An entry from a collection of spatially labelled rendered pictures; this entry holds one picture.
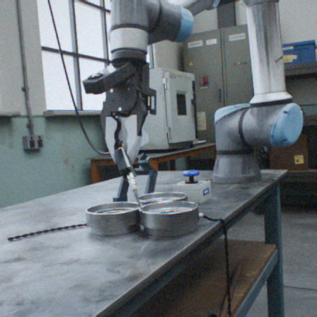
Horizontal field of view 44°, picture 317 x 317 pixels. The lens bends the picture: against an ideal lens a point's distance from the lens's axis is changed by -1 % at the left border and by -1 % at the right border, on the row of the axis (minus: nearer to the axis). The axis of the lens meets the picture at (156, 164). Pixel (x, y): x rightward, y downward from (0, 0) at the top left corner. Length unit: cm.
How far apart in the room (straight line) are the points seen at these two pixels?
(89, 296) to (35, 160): 237
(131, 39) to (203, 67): 397
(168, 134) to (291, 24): 233
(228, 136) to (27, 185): 181
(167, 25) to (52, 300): 59
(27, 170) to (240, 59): 278
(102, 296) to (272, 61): 83
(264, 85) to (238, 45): 352
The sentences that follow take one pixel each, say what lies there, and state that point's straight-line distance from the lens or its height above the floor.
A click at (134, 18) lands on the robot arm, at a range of 79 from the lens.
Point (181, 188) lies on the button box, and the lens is 91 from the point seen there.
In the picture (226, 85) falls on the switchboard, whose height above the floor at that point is 141.
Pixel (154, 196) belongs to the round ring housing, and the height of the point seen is 83.
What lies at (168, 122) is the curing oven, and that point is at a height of 102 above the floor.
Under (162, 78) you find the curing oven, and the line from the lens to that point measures 302.
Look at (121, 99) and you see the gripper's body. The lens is 76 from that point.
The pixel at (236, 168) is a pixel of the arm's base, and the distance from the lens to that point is 118.
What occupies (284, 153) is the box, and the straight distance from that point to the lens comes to 419.
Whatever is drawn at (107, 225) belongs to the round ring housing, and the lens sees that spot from 69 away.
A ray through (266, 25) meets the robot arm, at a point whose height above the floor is 123.
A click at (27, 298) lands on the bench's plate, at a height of 80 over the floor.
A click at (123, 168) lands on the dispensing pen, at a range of 72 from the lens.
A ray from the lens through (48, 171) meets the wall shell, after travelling 288.
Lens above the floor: 98
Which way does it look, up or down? 5 degrees down
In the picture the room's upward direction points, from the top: 4 degrees counter-clockwise
